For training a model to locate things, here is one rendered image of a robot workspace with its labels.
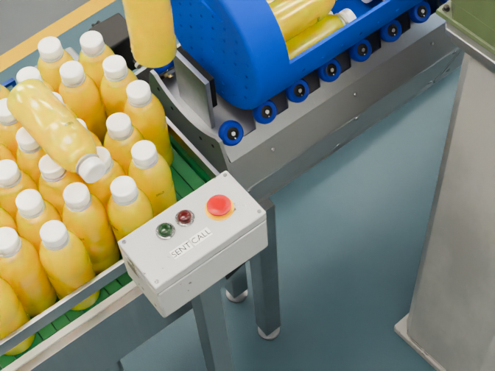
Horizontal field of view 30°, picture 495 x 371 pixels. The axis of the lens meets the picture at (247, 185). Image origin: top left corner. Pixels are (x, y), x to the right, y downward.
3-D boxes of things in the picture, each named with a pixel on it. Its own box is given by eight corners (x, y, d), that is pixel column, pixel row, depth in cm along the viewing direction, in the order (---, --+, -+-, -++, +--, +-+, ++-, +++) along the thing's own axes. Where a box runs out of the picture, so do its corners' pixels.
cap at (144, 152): (128, 152, 145) (126, 146, 144) (150, 142, 146) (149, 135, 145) (138, 170, 143) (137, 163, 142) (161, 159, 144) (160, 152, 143)
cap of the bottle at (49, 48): (39, 60, 157) (36, 54, 156) (40, 43, 159) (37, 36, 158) (62, 58, 157) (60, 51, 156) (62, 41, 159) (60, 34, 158)
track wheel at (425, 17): (427, -5, 174) (420, -5, 176) (409, 6, 173) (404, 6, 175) (435, 16, 176) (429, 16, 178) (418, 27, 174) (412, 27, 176)
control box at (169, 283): (269, 246, 144) (267, 210, 136) (164, 319, 138) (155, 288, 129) (230, 204, 149) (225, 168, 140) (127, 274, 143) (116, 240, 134)
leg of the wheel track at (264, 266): (283, 332, 245) (278, 205, 192) (267, 344, 243) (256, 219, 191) (270, 316, 247) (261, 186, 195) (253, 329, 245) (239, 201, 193)
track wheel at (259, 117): (272, 94, 163) (267, 93, 164) (252, 107, 161) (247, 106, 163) (282, 116, 164) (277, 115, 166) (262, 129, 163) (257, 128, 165)
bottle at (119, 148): (141, 214, 161) (124, 152, 145) (109, 196, 163) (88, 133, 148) (164, 185, 164) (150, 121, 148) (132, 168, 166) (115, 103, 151)
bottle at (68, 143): (41, 106, 151) (106, 177, 143) (2, 117, 147) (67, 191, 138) (46, 71, 146) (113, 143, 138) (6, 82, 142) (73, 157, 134)
